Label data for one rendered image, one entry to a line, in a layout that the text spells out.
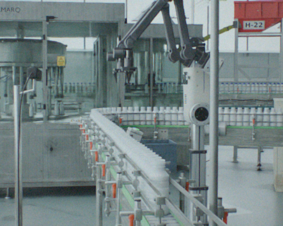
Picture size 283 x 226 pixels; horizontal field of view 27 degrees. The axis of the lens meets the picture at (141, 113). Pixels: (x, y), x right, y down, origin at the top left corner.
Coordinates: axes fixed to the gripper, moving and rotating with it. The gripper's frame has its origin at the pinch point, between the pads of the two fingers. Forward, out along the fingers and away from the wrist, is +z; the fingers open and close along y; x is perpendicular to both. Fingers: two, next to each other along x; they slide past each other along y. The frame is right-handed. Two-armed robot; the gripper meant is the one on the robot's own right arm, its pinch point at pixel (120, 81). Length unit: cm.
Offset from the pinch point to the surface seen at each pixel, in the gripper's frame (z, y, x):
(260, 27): -99, -309, -573
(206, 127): 39, -89, -96
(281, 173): 114, -242, -301
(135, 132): 30, -1, 69
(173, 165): 61, -40, -9
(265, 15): -119, -314, -568
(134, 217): 34, 29, 276
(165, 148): 48, -35, -9
